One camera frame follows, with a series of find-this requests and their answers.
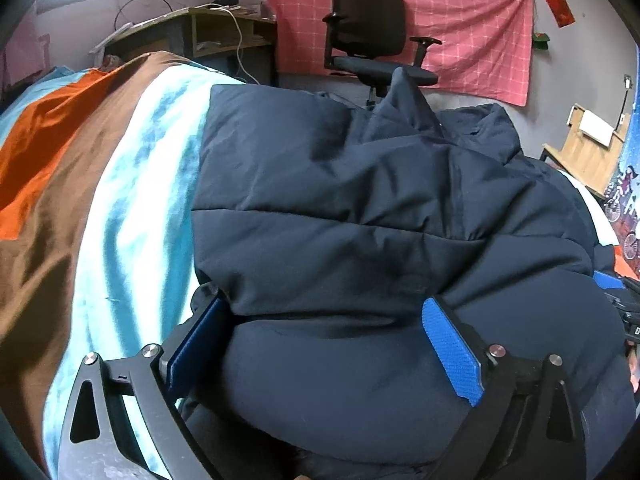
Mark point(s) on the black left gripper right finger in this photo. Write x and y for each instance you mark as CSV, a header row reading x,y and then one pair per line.
x,y
523,422

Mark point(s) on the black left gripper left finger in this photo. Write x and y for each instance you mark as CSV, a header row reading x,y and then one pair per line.
x,y
97,439

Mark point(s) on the dark navy puffer jacket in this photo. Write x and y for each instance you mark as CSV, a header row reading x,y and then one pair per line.
x,y
328,226

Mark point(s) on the colourful striped bed blanket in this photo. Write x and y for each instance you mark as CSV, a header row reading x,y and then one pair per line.
x,y
98,174

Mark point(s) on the bicycle print blue curtain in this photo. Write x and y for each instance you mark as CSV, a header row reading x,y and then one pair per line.
x,y
621,205

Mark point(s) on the small wooden chair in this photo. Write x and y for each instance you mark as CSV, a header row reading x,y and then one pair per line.
x,y
585,159

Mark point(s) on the pink hanging garment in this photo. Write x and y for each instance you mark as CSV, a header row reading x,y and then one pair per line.
x,y
23,56

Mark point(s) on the black office chair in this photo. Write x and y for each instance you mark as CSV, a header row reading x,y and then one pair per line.
x,y
361,38

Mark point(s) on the wooden desk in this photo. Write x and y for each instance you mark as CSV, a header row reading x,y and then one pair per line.
x,y
233,41

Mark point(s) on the pink checked wall cloth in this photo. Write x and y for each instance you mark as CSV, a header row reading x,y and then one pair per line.
x,y
485,46

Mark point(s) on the red paper wall square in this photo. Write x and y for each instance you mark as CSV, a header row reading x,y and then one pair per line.
x,y
561,12

